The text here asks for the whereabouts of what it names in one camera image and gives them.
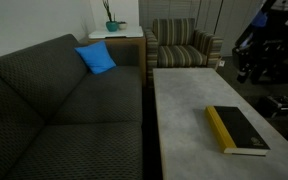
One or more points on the large book black yellow cover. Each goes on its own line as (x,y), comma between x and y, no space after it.
(234,133)

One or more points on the wooden side table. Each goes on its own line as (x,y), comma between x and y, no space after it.
(127,52)

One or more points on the striped armchair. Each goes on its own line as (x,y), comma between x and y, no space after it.
(176,43)

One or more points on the blue throw pillow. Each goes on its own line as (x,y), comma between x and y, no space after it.
(96,57)

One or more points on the small white plant pot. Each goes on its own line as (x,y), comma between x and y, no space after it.
(122,25)

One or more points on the teal plant pot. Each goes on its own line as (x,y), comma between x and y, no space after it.
(111,24)

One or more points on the grey coffee table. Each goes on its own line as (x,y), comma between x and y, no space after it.
(189,150)

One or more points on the dark grey patterned sofa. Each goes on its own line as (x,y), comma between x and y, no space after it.
(59,121)

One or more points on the black case on floor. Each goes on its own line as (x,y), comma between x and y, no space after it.
(273,106)

